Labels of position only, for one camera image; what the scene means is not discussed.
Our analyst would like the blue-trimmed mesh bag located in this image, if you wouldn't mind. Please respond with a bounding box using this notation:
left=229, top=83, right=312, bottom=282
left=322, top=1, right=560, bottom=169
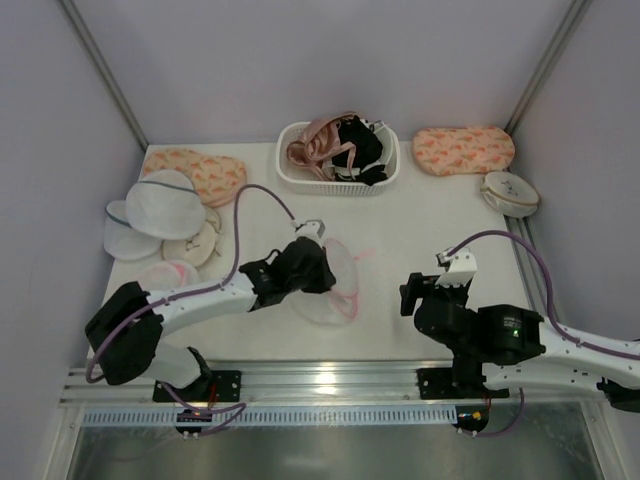
left=103, top=200, right=162, bottom=262
left=125, top=169, right=206, bottom=240

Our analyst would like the floral pad right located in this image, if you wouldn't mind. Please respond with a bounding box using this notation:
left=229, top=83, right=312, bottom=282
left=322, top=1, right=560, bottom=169
left=411, top=126, right=515, bottom=176

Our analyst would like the blue-trimmed mesh bag lower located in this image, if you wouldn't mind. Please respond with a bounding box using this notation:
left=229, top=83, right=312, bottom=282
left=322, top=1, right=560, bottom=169
left=103, top=200, right=162, bottom=262

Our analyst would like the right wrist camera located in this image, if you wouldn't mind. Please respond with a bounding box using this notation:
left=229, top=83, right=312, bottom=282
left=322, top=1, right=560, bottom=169
left=436, top=247, right=477, bottom=288

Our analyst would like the frame post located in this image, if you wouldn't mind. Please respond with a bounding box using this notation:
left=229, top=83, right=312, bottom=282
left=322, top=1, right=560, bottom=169
left=504, top=0, right=594, bottom=136
left=57, top=0, right=149, bottom=151

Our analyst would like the white slotted cable duct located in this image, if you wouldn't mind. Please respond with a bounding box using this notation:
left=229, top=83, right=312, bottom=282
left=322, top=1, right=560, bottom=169
left=81, top=404, right=457, bottom=429

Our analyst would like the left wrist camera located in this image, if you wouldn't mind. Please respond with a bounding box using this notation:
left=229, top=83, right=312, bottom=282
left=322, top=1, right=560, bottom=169
left=291, top=219, right=326, bottom=246

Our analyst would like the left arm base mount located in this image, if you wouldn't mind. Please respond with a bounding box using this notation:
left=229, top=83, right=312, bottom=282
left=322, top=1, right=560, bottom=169
left=171, top=370, right=242, bottom=404

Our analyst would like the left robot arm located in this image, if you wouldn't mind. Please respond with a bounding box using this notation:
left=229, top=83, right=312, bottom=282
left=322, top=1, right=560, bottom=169
left=85, top=237, right=336, bottom=401

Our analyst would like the blue-trimmed mesh bag top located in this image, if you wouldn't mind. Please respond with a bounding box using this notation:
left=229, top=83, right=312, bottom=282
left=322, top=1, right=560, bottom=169
left=125, top=169, right=206, bottom=240

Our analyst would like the pink-trimmed mesh laundry bag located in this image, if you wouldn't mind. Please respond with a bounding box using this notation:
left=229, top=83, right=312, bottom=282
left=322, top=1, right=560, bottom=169
left=302, top=238, right=375, bottom=327

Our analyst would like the left frame post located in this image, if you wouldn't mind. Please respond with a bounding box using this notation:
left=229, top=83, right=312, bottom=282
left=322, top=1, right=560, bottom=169
left=57, top=0, right=149, bottom=151

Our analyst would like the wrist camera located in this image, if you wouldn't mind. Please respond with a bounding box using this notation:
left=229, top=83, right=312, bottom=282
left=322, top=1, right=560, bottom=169
left=291, top=219, right=326, bottom=246
left=436, top=247, right=477, bottom=288

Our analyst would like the right frame post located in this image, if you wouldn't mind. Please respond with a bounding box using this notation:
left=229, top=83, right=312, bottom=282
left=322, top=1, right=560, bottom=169
left=504, top=0, right=594, bottom=136

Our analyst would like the beige-trimmed laundry bag right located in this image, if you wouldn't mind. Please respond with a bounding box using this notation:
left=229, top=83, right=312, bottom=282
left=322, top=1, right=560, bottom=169
left=480, top=171, right=540, bottom=219

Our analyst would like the floral pad left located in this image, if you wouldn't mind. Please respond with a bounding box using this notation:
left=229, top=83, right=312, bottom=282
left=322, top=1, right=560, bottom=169
left=142, top=148, right=248, bottom=208

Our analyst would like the aluminium mounting rail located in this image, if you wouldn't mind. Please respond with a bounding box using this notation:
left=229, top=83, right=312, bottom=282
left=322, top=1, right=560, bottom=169
left=59, top=357, right=601, bottom=407

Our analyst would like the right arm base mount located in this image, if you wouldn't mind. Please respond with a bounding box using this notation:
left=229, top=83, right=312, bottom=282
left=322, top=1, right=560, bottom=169
left=416, top=367, right=510, bottom=400

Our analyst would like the pink-trimmed flat mesh bag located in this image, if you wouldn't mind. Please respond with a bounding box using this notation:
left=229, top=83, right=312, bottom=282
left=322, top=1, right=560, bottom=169
left=134, top=260, right=201, bottom=291

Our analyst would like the pink bra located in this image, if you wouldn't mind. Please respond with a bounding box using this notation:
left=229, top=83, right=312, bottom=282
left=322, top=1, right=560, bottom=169
left=286, top=141, right=323, bottom=178
left=295, top=111, right=356, bottom=180

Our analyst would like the beige laundry bag left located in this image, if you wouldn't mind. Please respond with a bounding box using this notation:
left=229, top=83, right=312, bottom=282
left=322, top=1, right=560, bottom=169
left=161, top=207, right=223, bottom=268

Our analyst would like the floral pad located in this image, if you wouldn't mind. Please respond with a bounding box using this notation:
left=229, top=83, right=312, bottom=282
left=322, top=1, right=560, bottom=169
left=142, top=148, right=248, bottom=208
left=411, top=126, right=515, bottom=176

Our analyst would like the black bra in basket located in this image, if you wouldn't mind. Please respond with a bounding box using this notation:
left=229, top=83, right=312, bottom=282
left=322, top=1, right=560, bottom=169
left=331, top=116, right=388, bottom=186

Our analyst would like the pink bra in basket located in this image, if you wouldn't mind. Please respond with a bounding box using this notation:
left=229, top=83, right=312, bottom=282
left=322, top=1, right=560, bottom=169
left=286, top=141, right=323, bottom=178

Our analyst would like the white plastic basket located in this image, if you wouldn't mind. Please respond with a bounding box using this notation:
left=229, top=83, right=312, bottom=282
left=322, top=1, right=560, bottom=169
left=276, top=120, right=402, bottom=196

